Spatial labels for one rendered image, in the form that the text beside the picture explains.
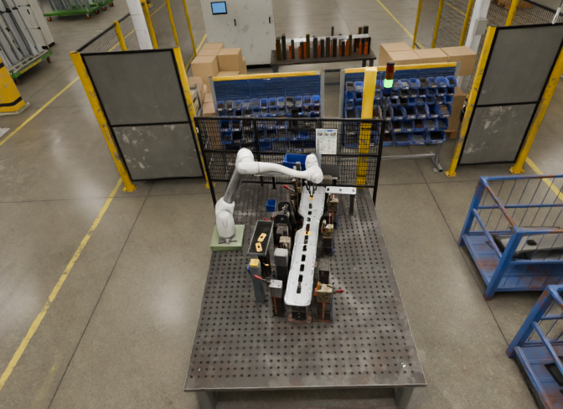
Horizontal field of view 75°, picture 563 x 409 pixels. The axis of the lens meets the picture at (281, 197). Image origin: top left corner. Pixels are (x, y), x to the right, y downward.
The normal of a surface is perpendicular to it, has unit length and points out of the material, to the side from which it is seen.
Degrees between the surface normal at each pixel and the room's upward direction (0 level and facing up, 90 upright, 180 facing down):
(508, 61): 90
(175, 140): 91
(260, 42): 90
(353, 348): 0
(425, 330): 0
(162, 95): 91
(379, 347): 0
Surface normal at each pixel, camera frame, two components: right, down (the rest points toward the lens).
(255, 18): 0.00, 0.63
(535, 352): -0.07, -0.77
